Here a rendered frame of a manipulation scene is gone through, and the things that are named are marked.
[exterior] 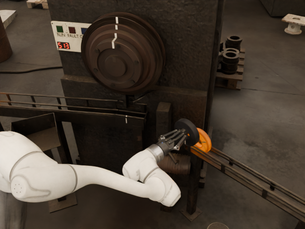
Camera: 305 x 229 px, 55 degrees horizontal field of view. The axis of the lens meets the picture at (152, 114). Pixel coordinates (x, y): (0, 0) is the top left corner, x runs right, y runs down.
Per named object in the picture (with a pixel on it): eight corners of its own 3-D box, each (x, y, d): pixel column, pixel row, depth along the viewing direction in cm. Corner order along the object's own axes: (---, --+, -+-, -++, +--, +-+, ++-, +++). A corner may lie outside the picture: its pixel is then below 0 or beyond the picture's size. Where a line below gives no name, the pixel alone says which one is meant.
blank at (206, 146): (197, 151, 178) (193, 154, 176) (187, 128, 175) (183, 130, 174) (215, 151, 165) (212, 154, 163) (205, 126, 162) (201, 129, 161)
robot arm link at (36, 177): (82, 171, 95) (56, 149, 101) (35, 179, 79) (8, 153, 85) (68, 205, 97) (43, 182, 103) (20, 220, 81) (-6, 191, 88)
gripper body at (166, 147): (153, 151, 150) (166, 142, 155) (164, 160, 145) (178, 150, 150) (152, 141, 146) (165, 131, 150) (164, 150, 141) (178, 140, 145)
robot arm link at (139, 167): (142, 156, 149) (159, 174, 143) (117, 173, 141) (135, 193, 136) (143, 143, 141) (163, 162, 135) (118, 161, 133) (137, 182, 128)
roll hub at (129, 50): (97, 81, 171) (90, 35, 154) (144, 87, 165) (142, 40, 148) (94, 87, 167) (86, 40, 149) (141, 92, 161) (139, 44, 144)
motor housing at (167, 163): (159, 196, 224) (159, 146, 191) (188, 202, 219) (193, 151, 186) (155, 211, 214) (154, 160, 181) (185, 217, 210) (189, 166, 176)
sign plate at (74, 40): (58, 48, 187) (52, 20, 176) (97, 52, 182) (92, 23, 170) (56, 50, 185) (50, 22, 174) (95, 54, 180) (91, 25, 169)
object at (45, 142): (40, 193, 228) (10, 122, 184) (74, 183, 235) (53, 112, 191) (41, 216, 213) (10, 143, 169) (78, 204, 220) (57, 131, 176)
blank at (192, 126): (177, 113, 158) (172, 116, 156) (199, 125, 148) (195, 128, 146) (179, 136, 167) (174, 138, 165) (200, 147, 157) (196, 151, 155)
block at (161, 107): (159, 129, 200) (159, 100, 185) (171, 130, 199) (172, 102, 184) (156, 139, 192) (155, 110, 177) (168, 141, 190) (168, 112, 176)
